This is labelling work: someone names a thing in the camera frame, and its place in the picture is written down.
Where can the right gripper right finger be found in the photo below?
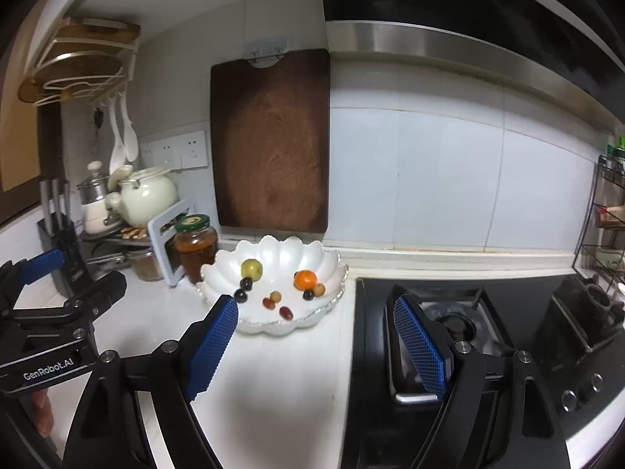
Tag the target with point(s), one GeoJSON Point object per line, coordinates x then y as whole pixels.
{"type": "Point", "coordinates": [415, 338]}

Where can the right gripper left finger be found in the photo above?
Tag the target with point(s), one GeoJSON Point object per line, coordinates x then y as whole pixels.
{"type": "Point", "coordinates": [204, 343]}

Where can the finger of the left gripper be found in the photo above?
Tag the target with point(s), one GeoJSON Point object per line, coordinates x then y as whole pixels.
{"type": "Point", "coordinates": [15, 276]}
{"type": "Point", "coordinates": [96, 299]}

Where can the large dark blueberry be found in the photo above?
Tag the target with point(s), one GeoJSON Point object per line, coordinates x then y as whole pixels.
{"type": "Point", "coordinates": [268, 304]}

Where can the operator left hand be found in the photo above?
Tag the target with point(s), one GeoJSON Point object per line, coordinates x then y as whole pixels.
{"type": "Point", "coordinates": [43, 415]}

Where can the black knife block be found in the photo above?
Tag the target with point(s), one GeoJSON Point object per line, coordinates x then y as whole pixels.
{"type": "Point", "coordinates": [57, 232]}

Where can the dark purple grape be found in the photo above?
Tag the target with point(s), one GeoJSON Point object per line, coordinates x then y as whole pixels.
{"type": "Point", "coordinates": [241, 295]}

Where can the small glass spice jar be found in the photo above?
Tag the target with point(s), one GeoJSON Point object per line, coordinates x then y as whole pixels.
{"type": "Point", "coordinates": [145, 264]}

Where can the small white kettle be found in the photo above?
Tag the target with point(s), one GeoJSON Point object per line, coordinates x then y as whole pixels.
{"type": "Point", "coordinates": [96, 216]}

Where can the green grape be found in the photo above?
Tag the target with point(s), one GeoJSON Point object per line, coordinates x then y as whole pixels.
{"type": "Point", "coordinates": [252, 269]}

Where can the white scalloped fruit bowl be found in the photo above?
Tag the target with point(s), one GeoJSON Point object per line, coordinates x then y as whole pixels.
{"type": "Point", "coordinates": [281, 259]}

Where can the glass jar green lid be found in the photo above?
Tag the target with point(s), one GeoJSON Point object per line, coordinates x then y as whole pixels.
{"type": "Point", "coordinates": [196, 243]}

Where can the cream ceramic teapot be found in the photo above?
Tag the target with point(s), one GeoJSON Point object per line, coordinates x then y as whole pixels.
{"type": "Point", "coordinates": [143, 195]}

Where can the small brown longan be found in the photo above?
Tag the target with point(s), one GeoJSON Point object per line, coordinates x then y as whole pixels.
{"type": "Point", "coordinates": [319, 290]}

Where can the black gas stove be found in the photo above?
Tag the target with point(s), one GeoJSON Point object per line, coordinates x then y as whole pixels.
{"type": "Point", "coordinates": [538, 379]}

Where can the brown wooden cutting board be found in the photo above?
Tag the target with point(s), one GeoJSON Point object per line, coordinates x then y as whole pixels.
{"type": "Point", "coordinates": [270, 143]}

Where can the steel range hood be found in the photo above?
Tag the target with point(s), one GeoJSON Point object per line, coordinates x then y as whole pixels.
{"type": "Point", "coordinates": [415, 44]}

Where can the white tablet stand frame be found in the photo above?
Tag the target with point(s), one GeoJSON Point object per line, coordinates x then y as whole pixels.
{"type": "Point", "coordinates": [162, 231]}

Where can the white wall socket panel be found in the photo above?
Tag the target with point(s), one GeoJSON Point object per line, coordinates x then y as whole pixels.
{"type": "Point", "coordinates": [185, 152]}

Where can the black wire spice rack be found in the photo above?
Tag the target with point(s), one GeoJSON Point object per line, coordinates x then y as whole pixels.
{"type": "Point", "coordinates": [599, 256]}

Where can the white wall rack with boards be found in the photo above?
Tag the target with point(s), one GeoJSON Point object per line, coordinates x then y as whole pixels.
{"type": "Point", "coordinates": [85, 58]}

